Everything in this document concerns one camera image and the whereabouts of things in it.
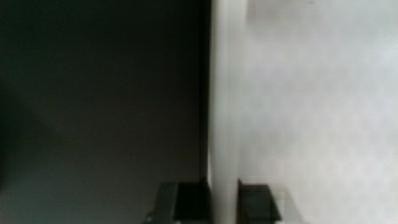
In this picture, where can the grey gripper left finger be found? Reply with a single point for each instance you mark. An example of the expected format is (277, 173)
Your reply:
(181, 204)

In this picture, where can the white desk top tray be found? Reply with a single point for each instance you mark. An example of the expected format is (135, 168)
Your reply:
(304, 108)

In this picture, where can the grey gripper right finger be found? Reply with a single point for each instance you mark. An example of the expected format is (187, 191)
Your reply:
(258, 211)

